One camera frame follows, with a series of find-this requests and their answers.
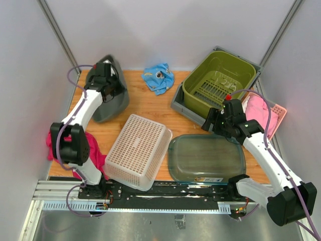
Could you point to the olive green plastic basin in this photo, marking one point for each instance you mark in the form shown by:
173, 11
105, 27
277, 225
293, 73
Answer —
218, 82

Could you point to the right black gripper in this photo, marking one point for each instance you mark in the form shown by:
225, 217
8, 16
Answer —
213, 112

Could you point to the white perforated plastic basket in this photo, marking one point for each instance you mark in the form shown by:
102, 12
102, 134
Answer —
138, 152

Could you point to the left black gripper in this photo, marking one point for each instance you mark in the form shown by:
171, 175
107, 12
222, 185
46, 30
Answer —
115, 77

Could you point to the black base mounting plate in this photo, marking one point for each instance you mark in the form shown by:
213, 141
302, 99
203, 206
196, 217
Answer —
163, 196

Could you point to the blue patterned cloth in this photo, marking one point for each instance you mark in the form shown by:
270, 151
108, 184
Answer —
158, 78

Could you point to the translucent blue plastic tub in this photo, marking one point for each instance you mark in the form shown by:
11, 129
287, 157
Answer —
205, 158

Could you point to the pink folded cloth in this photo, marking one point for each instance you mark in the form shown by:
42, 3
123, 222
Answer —
254, 107

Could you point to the dark grey plastic tray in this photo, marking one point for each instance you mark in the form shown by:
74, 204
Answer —
110, 109

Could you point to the grey plastic bin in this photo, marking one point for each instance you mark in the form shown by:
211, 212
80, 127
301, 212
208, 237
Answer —
180, 105

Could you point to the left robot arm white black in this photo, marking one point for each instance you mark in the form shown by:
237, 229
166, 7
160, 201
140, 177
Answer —
69, 143

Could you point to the aluminium frame rail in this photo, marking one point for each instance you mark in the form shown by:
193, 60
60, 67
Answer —
63, 195

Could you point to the magenta cloth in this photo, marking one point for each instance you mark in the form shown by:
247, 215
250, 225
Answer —
96, 156

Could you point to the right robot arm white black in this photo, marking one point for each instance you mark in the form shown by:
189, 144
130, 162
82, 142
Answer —
289, 199

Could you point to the pink plastic basket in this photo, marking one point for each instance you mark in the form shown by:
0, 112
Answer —
280, 111

